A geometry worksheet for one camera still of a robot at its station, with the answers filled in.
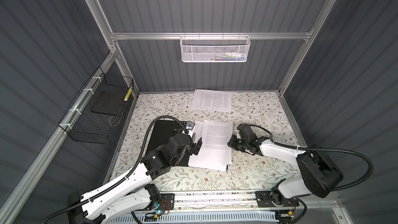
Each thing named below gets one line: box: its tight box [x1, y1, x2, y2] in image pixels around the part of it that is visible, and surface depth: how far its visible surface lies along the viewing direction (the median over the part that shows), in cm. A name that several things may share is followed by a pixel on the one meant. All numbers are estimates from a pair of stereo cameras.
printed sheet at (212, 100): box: [191, 89, 233, 113], surface depth 118 cm
